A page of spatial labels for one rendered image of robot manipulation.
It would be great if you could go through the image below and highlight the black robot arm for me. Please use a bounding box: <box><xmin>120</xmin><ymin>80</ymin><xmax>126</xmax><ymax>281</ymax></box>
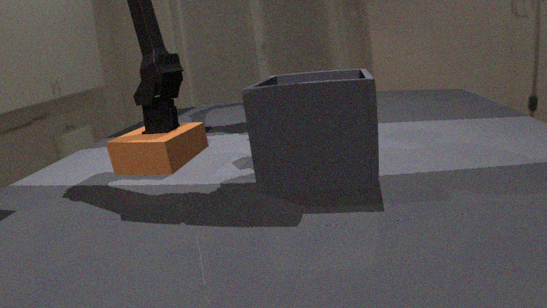
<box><xmin>127</xmin><ymin>0</ymin><xmax>183</xmax><ymax>134</ymax></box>

